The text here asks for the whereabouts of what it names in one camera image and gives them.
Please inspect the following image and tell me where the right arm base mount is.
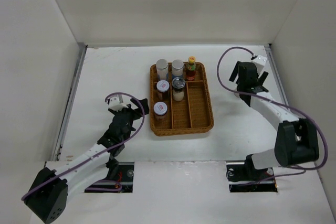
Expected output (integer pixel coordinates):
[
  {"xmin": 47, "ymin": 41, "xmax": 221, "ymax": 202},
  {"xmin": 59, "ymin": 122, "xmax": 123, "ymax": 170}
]
[{"xmin": 226, "ymin": 155, "xmax": 278, "ymax": 193}]

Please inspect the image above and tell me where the white shaker silver cap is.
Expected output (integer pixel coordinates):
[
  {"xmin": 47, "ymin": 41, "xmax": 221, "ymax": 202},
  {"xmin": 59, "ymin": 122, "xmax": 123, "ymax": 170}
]
[{"xmin": 172, "ymin": 77, "xmax": 186, "ymax": 102}]

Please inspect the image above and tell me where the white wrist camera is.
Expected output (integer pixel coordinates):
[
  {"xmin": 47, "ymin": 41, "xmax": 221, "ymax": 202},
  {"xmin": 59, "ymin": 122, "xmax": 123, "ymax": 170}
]
[
  {"xmin": 250, "ymin": 55, "xmax": 268, "ymax": 74},
  {"xmin": 107, "ymin": 95, "xmax": 127, "ymax": 111}
]

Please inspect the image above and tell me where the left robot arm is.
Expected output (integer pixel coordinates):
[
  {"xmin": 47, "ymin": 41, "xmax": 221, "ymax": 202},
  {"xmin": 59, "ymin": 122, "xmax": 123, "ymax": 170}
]
[{"xmin": 22, "ymin": 92, "xmax": 150, "ymax": 223}]

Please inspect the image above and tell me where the purple cable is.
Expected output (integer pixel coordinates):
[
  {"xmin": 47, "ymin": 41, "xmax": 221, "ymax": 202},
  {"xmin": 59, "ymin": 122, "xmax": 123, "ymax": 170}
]
[
  {"xmin": 21, "ymin": 92, "xmax": 145, "ymax": 201},
  {"xmin": 216, "ymin": 46, "xmax": 329, "ymax": 183}
]

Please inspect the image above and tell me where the red label jar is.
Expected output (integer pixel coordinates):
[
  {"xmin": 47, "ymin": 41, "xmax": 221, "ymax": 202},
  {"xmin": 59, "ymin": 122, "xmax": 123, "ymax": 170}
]
[
  {"xmin": 153, "ymin": 101, "xmax": 168, "ymax": 121},
  {"xmin": 156, "ymin": 80, "xmax": 170, "ymax": 100}
]

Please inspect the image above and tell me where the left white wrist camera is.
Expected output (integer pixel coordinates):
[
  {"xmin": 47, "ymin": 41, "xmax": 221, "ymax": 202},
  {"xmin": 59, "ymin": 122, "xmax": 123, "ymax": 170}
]
[{"xmin": 107, "ymin": 95, "xmax": 127, "ymax": 111}]

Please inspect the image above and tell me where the red sauce bottle yellow cap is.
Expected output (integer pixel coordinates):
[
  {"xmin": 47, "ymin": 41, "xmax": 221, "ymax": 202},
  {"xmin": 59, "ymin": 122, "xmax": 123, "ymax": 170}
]
[{"xmin": 186, "ymin": 56, "xmax": 196, "ymax": 81}]

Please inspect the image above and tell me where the purple label spice jar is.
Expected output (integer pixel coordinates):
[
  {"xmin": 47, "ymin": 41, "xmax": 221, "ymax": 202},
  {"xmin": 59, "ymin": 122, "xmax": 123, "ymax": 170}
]
[{"xmin": 155, "ymin": 59, "xmax": 169, "ymax": 81}]

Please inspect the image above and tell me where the brown wicker divided tray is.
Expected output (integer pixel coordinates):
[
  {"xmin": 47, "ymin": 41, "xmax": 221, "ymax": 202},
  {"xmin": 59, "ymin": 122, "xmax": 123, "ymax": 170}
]
[{"xmin": 150, "ymin": 62, "xmax": 214, "ymax": 136}]

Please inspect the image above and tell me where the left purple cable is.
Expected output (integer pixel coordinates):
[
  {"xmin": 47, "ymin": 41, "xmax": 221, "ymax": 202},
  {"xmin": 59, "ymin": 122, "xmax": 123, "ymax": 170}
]
[{"xmin": 21, "ymin": 92, "xmax": 145, "ymax": 201}]

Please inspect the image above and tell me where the blue label spice jar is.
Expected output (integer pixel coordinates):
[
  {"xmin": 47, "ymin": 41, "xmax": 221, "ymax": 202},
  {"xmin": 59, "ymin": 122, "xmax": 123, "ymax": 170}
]
[{"xmin": 171, "ymin": 59, "xmax": 184, "ymax": 79}]

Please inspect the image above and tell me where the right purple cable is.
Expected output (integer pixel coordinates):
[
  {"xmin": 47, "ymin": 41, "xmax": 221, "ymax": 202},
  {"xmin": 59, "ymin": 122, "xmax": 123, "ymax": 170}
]
[{"xmin": 216, "ymin": 46, "xmax": 329, "ymax": 183}]

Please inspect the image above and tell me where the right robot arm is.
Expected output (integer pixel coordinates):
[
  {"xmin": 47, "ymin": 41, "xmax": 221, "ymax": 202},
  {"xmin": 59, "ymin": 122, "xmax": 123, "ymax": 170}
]
[{"xmin": 229, "ymin": 61, "xmax": 320, "ymax": 180}]

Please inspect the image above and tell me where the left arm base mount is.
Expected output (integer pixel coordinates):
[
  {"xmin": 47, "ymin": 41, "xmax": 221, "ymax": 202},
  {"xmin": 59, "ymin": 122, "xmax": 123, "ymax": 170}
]
[{"xmin": 84, "ymin": 158, "xmax": 134, "ymax": 193}]

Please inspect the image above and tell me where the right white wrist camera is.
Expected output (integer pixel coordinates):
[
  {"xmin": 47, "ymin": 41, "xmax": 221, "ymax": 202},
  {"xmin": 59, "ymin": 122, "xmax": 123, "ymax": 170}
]
[{"xmin": 250, "ymin": 55, "xmax": 268, "ymax": 74}]

